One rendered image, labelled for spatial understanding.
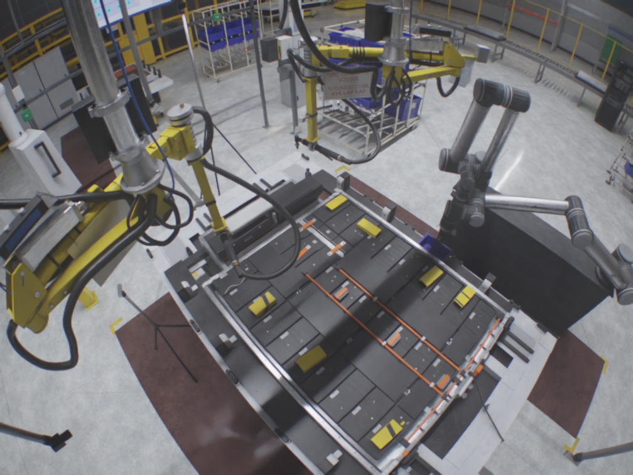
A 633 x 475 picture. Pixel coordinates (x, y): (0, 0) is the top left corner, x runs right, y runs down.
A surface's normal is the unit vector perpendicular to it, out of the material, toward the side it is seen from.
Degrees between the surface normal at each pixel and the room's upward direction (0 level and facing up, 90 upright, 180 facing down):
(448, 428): 0
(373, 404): 0
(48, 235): 90
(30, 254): 90
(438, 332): 0
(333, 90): 90
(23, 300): 90
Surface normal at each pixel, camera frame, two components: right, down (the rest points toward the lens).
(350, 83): 0.05, 0.78
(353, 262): -0.03, -0.62
